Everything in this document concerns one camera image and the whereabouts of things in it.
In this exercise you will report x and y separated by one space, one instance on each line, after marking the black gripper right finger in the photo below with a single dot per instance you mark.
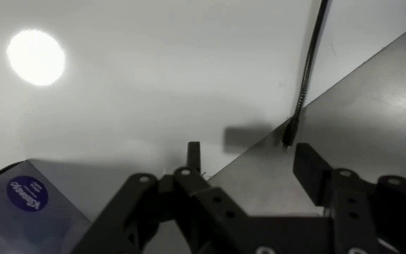
314 174

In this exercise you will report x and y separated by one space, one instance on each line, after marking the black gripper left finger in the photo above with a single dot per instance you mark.
194 157

